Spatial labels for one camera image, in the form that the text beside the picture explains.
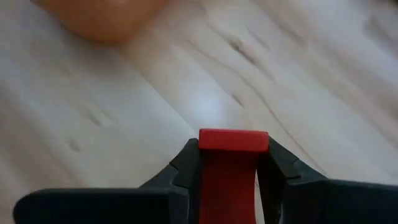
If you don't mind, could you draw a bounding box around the red toy block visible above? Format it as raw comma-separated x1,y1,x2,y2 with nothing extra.
198,128,270,224

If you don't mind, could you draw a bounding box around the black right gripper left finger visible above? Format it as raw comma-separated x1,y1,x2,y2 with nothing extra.
12,138,203,224

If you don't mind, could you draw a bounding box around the small orange plastic bin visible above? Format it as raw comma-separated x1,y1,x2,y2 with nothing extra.
30,0,170,44

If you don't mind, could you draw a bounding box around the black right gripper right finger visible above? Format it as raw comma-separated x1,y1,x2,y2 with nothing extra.
256,136,398,224

